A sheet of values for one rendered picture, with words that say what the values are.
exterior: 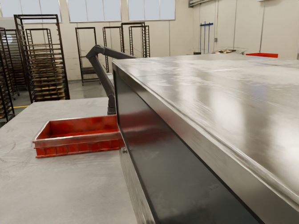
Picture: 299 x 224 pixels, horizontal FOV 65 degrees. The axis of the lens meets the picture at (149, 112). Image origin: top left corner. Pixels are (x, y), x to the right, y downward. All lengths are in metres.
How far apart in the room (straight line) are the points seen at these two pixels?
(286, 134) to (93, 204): 0.79
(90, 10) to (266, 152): 8.74
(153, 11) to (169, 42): 1.23
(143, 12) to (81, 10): 2.14
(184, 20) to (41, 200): 8.97
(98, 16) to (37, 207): 8.16
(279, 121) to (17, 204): 0.94
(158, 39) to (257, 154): 9.05
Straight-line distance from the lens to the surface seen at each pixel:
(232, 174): 0.18
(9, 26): 9.05
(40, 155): 1.33
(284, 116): 0.27
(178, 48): 9.46
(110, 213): 0.88
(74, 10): 8.86
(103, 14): 8.87
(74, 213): 0.91
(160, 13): 9.26
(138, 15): 9.04
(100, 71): 1.72
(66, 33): 8.83
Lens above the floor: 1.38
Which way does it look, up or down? 17 degrees down
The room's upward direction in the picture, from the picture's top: 2 degrees counter-clockwise
